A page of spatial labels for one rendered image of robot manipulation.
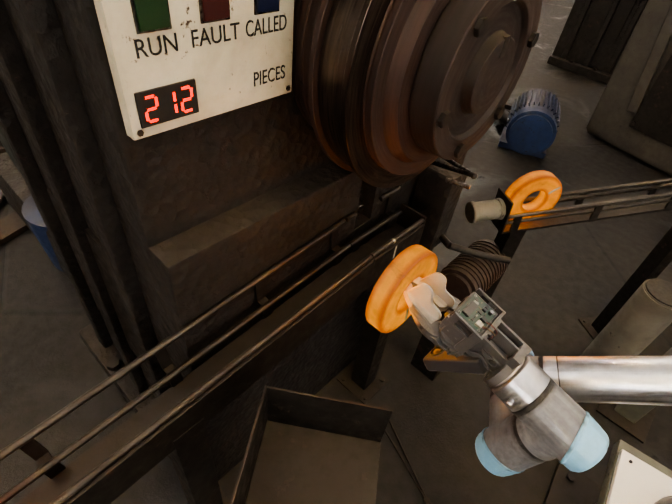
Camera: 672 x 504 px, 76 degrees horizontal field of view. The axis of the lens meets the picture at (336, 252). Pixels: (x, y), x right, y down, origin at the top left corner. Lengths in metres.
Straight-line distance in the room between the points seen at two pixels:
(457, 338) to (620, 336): 0.99
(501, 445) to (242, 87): 0.65
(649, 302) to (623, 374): 0.71
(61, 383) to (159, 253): 1.05
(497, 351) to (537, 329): 1.31
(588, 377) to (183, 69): 0.75
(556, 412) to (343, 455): 0.34
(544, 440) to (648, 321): 0.90
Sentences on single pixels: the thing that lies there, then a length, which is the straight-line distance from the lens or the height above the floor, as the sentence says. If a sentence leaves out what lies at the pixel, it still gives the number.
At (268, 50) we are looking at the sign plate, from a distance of 0.68.
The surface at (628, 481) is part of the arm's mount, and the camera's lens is 1.37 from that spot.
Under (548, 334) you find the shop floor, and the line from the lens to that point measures 1.98.
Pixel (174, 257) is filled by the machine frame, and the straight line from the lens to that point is 0.70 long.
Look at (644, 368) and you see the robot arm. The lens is 0.84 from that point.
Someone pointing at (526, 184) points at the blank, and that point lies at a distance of 1.24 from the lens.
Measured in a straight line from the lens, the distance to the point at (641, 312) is 1.55.
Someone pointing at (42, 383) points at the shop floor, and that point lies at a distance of 1.73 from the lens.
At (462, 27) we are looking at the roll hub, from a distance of 0.64.
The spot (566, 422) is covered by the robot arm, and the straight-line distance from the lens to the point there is 0.70.
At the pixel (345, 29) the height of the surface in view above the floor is 1.18.
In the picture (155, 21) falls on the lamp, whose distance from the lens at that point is 0.57.
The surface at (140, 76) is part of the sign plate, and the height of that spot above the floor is 1.13.
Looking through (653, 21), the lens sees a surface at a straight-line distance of 3.52.
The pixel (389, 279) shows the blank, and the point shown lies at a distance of 0.66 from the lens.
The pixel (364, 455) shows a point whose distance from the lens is 0.81.
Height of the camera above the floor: 1.35
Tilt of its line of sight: 43 degrees down
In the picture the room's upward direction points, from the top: 8 degrees clockwise
